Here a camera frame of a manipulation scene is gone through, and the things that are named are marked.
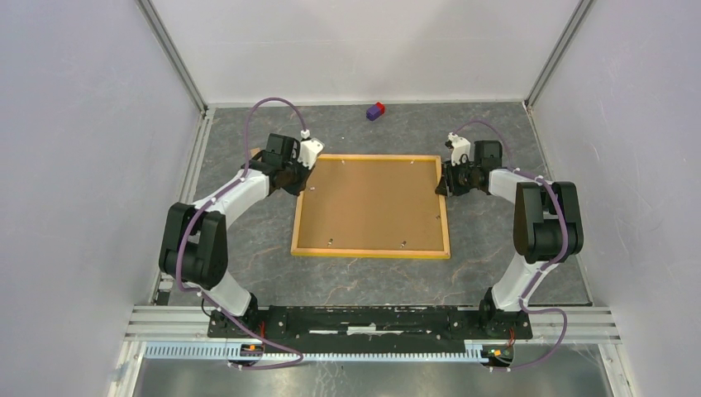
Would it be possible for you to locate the yellow picture frame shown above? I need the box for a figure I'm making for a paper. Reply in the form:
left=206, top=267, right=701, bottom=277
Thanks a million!
left=290, top=154, right=452, bottom=261

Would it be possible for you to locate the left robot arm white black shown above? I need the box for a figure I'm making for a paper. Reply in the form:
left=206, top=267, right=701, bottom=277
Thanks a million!
left=158, top=130, right=324, bottom=337

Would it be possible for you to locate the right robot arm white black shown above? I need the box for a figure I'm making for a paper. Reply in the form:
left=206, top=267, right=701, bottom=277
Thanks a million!
left=436, top=133, right=584, bottom=337

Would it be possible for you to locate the purple red toy brick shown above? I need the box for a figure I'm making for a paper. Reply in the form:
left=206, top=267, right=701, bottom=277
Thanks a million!
left=365, top=102, right=386, bottom=121

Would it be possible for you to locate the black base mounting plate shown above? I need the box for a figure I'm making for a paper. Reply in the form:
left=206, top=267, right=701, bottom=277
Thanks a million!
left=241, top=304, right=533, bottom=354

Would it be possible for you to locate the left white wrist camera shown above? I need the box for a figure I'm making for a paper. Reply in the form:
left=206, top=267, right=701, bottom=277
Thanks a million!
left=298, top=138, right=324, bottom=170

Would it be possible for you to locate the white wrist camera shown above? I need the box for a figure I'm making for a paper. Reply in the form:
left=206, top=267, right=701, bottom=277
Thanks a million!
left=298, top=138, right=324, bottom=170
left=445, top=132, right=471, bottom=166

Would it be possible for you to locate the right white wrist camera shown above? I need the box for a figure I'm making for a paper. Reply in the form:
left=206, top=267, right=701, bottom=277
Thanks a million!
left=445, top=132, right=471, bottom=166

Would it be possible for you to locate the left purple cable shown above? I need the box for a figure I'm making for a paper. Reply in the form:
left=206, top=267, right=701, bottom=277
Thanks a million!
left=174, top=97, right=313, bottom=371

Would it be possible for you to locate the white slotted cable duct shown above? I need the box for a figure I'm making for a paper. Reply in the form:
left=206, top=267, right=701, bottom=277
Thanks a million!
left=144, top=342, right=488, bottom=364

